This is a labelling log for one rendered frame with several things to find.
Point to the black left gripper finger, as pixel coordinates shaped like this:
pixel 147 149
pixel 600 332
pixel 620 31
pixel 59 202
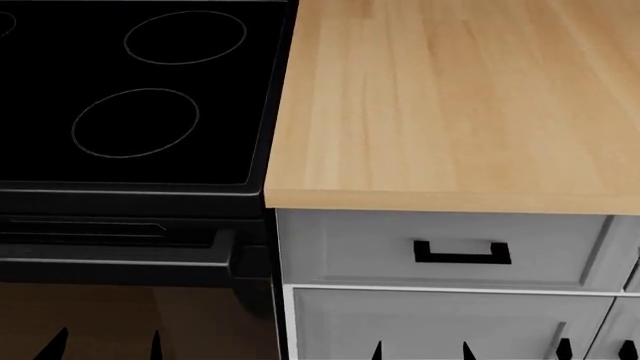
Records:
pixel 156 350
pixel 54 348

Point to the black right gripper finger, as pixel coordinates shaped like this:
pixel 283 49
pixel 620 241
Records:
pixel 467 353
pixel 377 353

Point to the black glass-top electric stove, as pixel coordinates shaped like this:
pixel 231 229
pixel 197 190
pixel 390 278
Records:
pixel 45 75

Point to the wide gray cabinet door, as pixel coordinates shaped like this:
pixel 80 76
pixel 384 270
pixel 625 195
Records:
pixel 400 322

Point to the gray kitchen base cabinet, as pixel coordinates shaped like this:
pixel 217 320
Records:
pixel 360 270

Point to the wide gray drawer front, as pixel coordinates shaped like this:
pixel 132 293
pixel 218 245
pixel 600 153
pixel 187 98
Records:
pixel 360 247

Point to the narrow gray cabinet door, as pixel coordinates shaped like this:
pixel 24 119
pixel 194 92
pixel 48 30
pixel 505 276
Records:
pixel 607 330

